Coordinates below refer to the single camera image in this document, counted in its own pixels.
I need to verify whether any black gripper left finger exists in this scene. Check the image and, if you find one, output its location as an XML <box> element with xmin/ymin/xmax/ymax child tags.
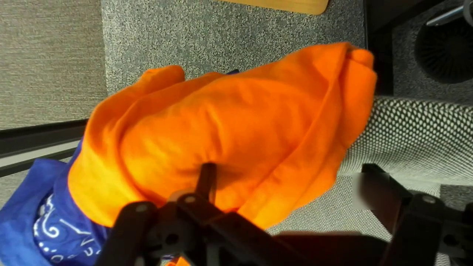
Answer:
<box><xmin>94</xmin><ymin>161</ymin><xmax>307</xmax><ymax>266</ymax></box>

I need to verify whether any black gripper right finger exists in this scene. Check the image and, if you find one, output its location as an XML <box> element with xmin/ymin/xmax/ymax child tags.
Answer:
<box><xmin>357</xmin><ymin>162</ymin><xmax>473</xmax><ymax>266</ymax></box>

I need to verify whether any orange cloth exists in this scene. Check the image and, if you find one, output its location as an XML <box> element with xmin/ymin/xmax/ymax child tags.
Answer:
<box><xmin>66</xmin><ymin>41</ymin><xmax>378</xmax><ymax>230</ymax></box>

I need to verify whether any blue patterned cloth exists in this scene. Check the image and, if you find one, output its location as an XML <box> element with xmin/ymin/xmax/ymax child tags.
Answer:
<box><xmin>0</xmin><ymin>142</ymin><xmax>112</xmax><ymax>266</ymax></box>

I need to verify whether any wooden board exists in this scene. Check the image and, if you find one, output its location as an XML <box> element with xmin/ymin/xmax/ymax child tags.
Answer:
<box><xmin>220</xmin><ymin>0</ymin><xmax>331</xmax><ymax>16</ymax></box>

